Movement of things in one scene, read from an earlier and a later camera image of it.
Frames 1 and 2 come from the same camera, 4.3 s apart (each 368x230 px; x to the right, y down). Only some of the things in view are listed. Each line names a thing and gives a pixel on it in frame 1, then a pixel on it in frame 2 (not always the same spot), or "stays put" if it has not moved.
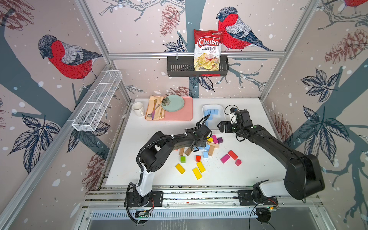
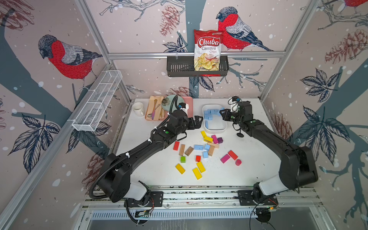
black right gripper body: (233, 128) -> (232, 117)
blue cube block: (206, 113) stays put
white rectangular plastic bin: (213, 115) stays put
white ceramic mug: (138, 108) stays put
